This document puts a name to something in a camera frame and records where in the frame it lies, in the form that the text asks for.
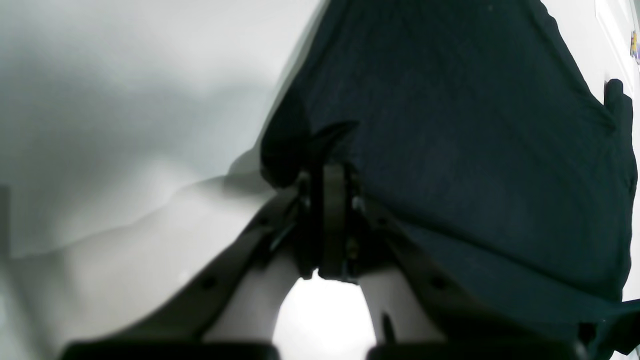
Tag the black T-shirt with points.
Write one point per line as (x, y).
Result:
(472, 123)

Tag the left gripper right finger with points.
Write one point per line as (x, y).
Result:
(418, 311)

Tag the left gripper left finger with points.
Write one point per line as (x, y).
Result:
(230, 309)

